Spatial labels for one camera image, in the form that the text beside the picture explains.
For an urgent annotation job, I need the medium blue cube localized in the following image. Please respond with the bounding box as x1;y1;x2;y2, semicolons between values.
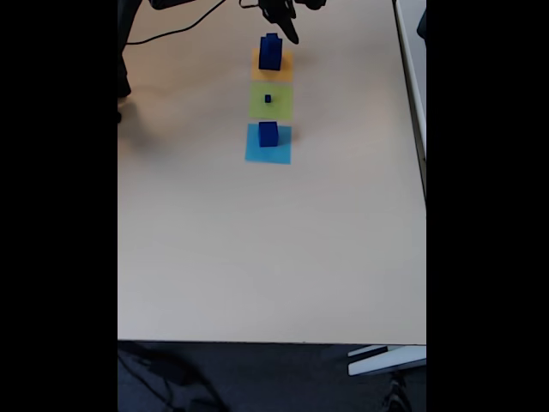
258;121;280;148

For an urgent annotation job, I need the orange paper square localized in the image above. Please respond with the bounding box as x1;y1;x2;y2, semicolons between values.
250;47;294;82

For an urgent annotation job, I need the green paper square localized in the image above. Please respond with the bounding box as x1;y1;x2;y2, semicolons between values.
248;82;295;121

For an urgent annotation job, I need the light blue paper square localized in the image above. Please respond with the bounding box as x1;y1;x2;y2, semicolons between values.
244;123;293;166

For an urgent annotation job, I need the large blue cube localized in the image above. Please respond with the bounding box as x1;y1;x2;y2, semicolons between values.
257;37;283;71

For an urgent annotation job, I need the white neighbouring table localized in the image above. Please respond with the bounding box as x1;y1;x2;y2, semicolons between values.
392;0;427;203

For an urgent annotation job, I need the white table foot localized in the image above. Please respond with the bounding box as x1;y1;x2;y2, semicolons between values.
347;345;427;378

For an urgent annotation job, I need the black floor cable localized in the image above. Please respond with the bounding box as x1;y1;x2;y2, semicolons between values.
118;342;224;412

